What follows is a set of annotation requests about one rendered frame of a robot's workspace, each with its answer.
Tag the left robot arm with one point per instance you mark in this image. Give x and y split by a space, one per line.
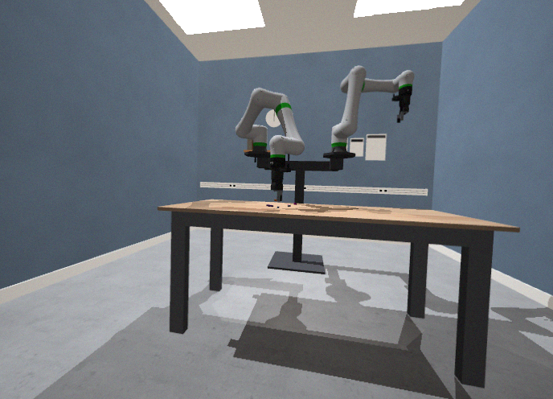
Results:
357 85

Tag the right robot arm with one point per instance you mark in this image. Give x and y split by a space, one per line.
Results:
279 145

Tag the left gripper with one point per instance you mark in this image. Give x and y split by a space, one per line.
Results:
404 101

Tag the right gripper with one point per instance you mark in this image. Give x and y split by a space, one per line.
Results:
278 169

